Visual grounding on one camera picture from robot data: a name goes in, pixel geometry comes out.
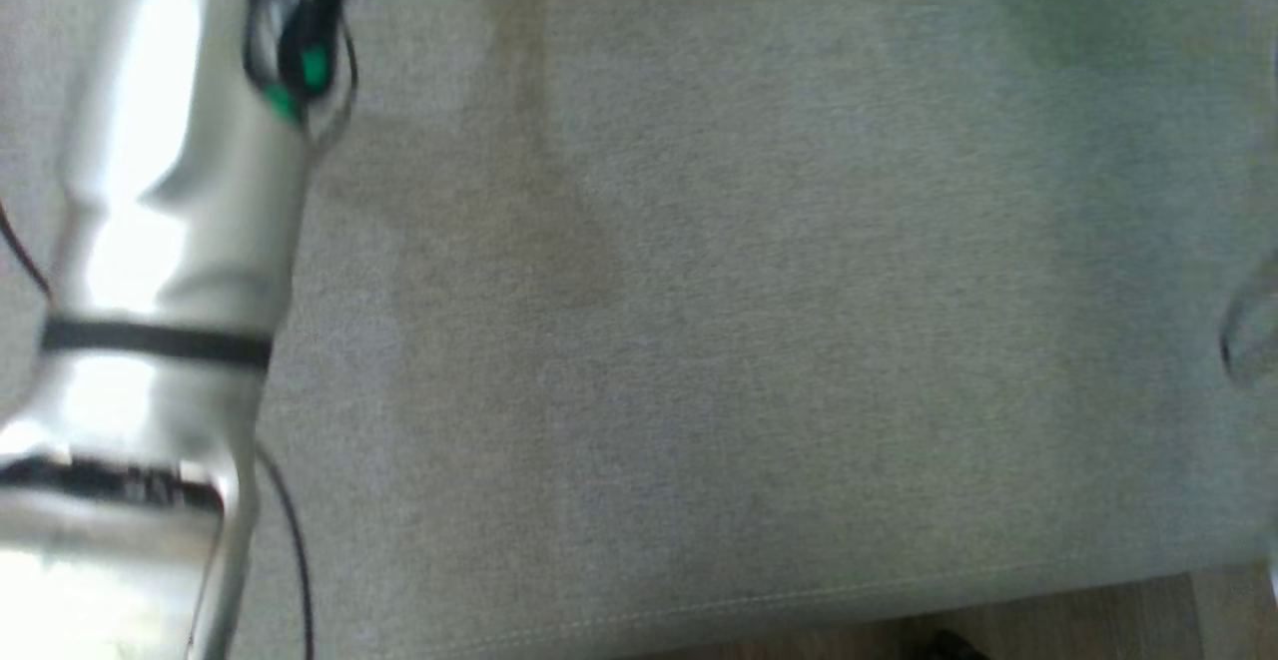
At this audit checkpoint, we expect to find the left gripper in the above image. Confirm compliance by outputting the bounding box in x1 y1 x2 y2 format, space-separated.
235 0 415 137

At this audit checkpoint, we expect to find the large grey sofa seat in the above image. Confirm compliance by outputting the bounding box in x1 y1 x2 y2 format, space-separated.
0 0 1278 660

